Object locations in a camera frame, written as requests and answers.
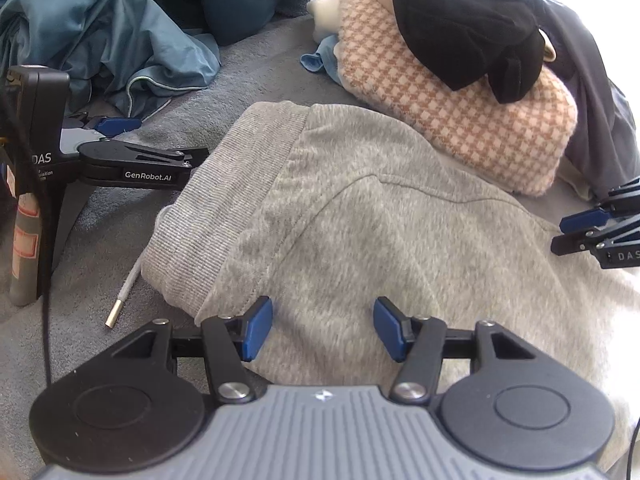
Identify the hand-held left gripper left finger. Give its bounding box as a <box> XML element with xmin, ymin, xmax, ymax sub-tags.
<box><xmin>114</xmin><ymin>296</ymin><xmax>275</xmax><ymax>405</ymax></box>

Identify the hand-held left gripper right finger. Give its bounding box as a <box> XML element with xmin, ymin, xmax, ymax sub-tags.
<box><xmin>372</xmin><ymin>296</ymin><xmax>538</xmax><ymax>405</ymax></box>

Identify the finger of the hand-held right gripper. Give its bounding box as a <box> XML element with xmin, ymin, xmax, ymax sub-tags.
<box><xmin>560</xmin><ymin>176</ymin><xmax>640</xmax><ymax>235</ymax></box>
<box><xmin>550</xmin><ymin>214</ymin><xmax>640</xmax><ymax>257</ymax></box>

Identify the grey hoodie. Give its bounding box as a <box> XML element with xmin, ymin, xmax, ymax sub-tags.
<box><xmin>105</xmin><ymin>101</ymin><xmax>640</xmax><ymax>476</ymax></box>

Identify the dark blue-grey garment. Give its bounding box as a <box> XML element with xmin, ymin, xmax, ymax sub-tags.
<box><xmin>537</xmin><ymin>0</ymin><xmax>640</xmax><ymax>197</ymax></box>

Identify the pink houndstooth sweater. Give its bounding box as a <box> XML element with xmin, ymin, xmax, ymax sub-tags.
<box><xmin>332</xmin><ymin>0</ymin><xmax>579</xmax><ymax>197</ymax></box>

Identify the black garment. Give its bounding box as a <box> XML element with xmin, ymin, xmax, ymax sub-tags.
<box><xmin>387</xmin><ymin>0</ymin><xmax>547</xmax><ymax>104</ymax></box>

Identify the grey bottle with red label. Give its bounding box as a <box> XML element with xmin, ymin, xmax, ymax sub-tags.
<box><xmin>9</xmin><ymin>194</ymin><xmax>46</xmax><ymax>307</ymax></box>

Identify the light blue cloth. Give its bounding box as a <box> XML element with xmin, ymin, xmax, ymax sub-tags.
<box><xmin>300</xmin><ymin>35</ymin><xmax>344</xmax><ymax>84</ymax></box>

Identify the idle black gripper device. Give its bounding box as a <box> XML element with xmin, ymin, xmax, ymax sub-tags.
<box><xmin>0</xmin><ymin>65</ymin><xmax>211</xmax><ymax>306</ymax></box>

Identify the cream garment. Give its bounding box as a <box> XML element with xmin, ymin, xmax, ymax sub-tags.
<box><xmin>306</xmin><ymin>0</ymin><xmax>401</xmax><ymax>44</ymax></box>

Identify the blue duvet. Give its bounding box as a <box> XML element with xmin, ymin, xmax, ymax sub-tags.
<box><xmin>0</xmin><ymin>0</ymin><xmax>357</xmax><ymax>117</ymax></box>

